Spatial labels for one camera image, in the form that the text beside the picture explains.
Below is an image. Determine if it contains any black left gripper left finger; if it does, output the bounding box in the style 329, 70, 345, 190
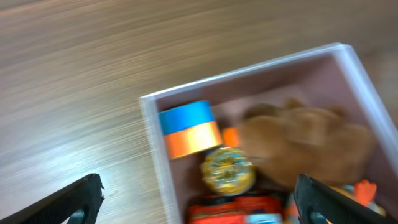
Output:
1, 174, 104, 224

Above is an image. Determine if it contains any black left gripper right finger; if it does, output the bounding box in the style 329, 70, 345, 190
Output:
294, 174, 397, 224

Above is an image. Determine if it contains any blue duck toy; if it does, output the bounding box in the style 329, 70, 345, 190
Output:
282, 179, 388, 224

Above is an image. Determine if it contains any brown plush toy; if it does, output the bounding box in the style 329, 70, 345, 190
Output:
236, 98, 376, 189

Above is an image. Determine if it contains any red toy truck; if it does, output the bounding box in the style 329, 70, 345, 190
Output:
188, 195, 284, 224

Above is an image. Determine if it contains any yellow round toy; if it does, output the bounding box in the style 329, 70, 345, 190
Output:
201, 147, 256, 196

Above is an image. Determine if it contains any colourful puzzle cube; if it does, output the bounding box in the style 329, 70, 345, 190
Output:
159, 100, 223, 159

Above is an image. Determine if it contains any white box with pink interior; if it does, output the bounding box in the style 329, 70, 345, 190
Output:
140, 43, 397, 223

